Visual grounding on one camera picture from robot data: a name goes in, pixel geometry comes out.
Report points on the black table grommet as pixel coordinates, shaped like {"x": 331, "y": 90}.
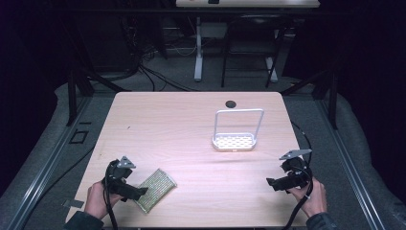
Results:
{"x": 230, "y": 104}

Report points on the person's left hand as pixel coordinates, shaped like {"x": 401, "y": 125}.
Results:
{"x": 95, "y": 199}

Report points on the white background desk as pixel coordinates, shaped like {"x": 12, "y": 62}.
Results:
{"x": 249, "y": 3}

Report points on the green scouring sponge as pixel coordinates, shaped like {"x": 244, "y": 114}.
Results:
{"x": 158, "y": 187}

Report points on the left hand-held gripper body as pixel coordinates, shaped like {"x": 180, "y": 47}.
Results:
{"x": 116, "y": 174}

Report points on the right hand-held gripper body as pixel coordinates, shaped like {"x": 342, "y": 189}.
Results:
{"x": 297, "y": 169}

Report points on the black chair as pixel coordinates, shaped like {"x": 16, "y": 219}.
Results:
{"x": 255, "y": 22}

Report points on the white perforated sponge rack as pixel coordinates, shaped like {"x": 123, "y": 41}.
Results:
{"x": 234, "y": 142}

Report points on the grey tape strip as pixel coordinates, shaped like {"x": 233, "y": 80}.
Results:
{"x": 73, "y": 203}

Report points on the person's right hand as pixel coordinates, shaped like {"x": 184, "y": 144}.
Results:
{"x": 314, "y": 201}

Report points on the black metal stand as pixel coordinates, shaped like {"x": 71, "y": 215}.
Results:
{"x": 333, "y": 96}
{"x": 72, "y": 92}

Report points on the aluminium floor rail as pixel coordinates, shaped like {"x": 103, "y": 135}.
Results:
{"x": 348, "y": 163}
{"x": 48, "y": 163}

